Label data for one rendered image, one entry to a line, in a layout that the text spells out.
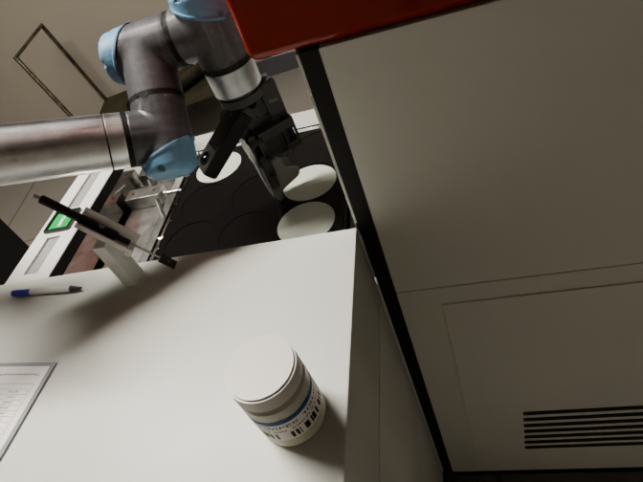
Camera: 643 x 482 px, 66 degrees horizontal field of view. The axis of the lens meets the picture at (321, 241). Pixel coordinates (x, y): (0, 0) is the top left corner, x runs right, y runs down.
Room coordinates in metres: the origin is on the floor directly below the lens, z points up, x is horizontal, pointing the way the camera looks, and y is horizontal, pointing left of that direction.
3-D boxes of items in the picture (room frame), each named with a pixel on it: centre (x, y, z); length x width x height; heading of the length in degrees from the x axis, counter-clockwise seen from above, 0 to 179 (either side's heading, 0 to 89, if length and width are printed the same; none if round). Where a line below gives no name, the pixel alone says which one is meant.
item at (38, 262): (0.97, 0.39, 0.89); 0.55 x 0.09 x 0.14; 159
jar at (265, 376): (0.28, 0.10, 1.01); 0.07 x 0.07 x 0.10
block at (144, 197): (0.93, 0.30, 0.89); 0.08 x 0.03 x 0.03; 69
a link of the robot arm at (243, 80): (0.73, 0.02, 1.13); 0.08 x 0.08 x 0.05
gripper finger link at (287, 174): (0.71, 0.02, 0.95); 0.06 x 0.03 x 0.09; 103
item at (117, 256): (0.59, 0.26, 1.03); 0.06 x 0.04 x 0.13; 69
